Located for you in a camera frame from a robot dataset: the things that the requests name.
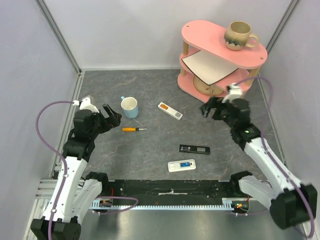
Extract orange handled screwdriver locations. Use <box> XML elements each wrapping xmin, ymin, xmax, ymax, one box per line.
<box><xmin>122</xmin><ymin>127</ymin><xmax>147</xmax><ymax>132</ymax></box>

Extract light blue mug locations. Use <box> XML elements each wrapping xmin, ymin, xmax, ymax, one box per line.
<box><xmin>120</xmin><ymin>96</ymin><xmax>139</xmax><ymax>119</ymax></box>

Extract white remote blue batteries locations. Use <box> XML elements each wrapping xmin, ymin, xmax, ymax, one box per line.
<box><xmin>167</xmin><ymin>159</ymin><xmax>197</xmax><ymax>173</ymax></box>

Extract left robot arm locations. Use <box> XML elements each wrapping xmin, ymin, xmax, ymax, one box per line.
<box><xmin>30</xmin><ymin>100</ymin><xmax>122</xmax><ymax>240</ymax></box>

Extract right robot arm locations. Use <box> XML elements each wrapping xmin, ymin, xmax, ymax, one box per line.
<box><xmin>200</xmin><ymin>97</ymin><xmax>318</xmax><ymax>230</ymax></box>

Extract white remote orange batteries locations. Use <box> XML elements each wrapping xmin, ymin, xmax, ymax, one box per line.
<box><xmin>157</xmin><ymin>102</ymin><xmax>183</xmax><ymax>121</ymax></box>

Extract beige bowl on shelf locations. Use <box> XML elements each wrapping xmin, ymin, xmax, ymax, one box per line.
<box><xmin>193</xmin><ymin>76</ymin><xmax>224</xmax><ymax>97</ymax></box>

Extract white square plate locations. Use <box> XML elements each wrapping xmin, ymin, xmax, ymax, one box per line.
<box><xmin>182</xmin><ymin>51</ymin><xmax>238</xmax><ymax>86</ymax></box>

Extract pink three-tier shelf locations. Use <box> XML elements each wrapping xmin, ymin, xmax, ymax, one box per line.
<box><xmin>177</xmin><ymin>20</ymin><xmax>268</xmax><ymax>103</ymax></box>

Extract beige ceramic mug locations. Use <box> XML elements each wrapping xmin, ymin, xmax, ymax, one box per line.
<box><xmin>223</xmin><ymin>21</ymin><xmax>260</xmax><ymax>51</ymax></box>

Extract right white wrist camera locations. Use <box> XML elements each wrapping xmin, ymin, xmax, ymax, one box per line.
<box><xmin>222</xmin><ymin>83</ymin><xmax>243</xmax><ymax>103</ymax></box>

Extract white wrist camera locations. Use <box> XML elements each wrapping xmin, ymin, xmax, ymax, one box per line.
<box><xmin>72</xmin><ymin>95</ymin><xmax>99</xmax><ymax>113</ymax></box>
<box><xmin>222</xmin><ymin>83</ymin><xmax>243</xmax><ymax>103</ymax></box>

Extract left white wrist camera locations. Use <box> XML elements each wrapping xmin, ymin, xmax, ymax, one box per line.
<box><xmin>72</xmin><ymin>95</ymin><xmax>99</xmax><ymax>113</ymax></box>

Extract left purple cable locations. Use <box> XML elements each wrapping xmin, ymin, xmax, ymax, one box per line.
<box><xmin>36</xmin><ymin>100</ymin><xmax>76</xmax><ymax>240</ymax></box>

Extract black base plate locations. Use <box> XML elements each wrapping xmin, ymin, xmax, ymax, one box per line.
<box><xmin>106</xmin><ymin>179</ymin><xmax>246</xmax><ymax>207</ymax></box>

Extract grey cable duct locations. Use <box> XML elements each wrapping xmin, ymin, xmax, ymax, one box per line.
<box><xmin>89</xmin><ymin>198</ymin><xmax>250</xmax><ymax>212</ymax></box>

